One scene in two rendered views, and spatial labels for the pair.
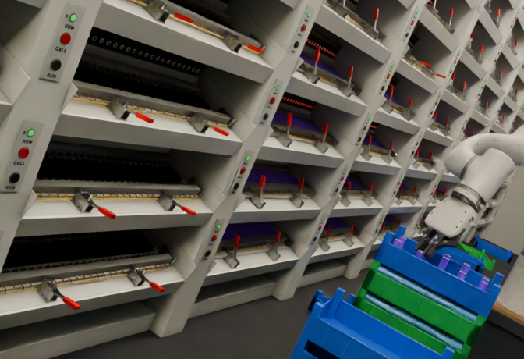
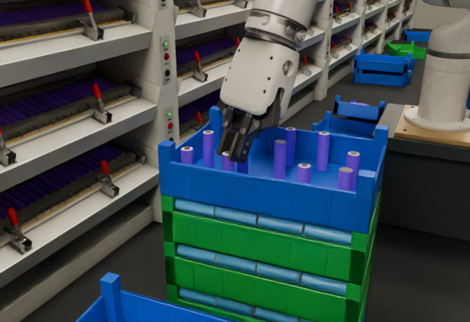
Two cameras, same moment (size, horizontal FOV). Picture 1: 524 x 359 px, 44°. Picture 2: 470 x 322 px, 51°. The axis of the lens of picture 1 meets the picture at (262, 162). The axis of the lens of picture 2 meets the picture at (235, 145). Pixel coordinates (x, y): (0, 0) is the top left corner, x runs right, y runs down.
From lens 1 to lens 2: 1.10 m
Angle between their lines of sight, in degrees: 13
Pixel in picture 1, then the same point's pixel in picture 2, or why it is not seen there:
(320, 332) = not seen: outside the picture
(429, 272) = (246, 188)
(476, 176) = not seen: outside the picture
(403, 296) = (226, 238)
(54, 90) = not seen: outside the picture
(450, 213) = (249, 70)
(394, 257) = (185, 181)
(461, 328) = (333, 262)
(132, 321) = not seen: outside the picture
